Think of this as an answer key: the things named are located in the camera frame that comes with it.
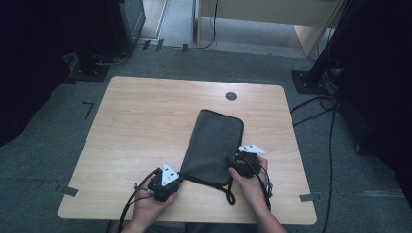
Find black floor cable loops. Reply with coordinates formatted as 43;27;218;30
289;94;340;128

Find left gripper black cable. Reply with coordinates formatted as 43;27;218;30
116;167;163;233

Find dark curtain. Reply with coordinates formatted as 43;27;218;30
0;0;82;148
333;0;412;210

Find black metal stand with base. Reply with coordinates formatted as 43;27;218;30
290;0;359;96

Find person's right hand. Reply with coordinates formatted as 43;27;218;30
227;154;272;214

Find beige wooden cabinet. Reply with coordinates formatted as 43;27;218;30
193;0;345;58

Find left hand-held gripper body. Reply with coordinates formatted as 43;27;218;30
147;162;182;204

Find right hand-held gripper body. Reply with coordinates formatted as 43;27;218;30
231;143;268;180

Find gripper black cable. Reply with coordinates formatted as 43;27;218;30
116;167;163;233
246;156;275;212

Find long black floor cable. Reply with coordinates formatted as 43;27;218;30
320;106;338;233

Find dark grey cloth bag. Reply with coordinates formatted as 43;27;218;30
178;109;245;207

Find black angled floor tape mark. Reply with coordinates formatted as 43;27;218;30
81;101;95;120

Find person's legs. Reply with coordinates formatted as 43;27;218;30
106;221;260;233

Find black cabinet on base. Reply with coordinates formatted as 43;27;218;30
67;0;147;83

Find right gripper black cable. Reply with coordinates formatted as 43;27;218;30
246;156;275;212

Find person's left hand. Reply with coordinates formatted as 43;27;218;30
130;176;179;225

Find black hanging cable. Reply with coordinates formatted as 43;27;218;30
195;0;219;50

